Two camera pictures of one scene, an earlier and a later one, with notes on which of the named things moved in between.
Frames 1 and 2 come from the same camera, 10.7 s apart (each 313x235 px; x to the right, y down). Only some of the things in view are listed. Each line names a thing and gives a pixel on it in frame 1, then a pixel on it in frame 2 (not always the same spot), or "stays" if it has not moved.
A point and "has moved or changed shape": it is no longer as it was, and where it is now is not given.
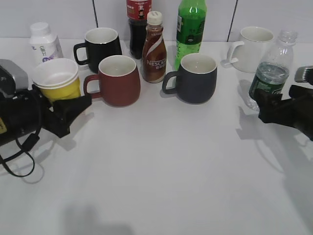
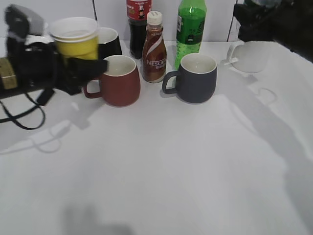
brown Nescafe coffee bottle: [154, 58] stays
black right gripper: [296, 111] -> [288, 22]
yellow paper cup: [57, 78] has moved or changed shape
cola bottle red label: [136, 11] stays
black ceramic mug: [100, 42] stays
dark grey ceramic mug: [196, 79] stays
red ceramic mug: [120, 83] stays
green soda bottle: [190, 23] stays
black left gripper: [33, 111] -> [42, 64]
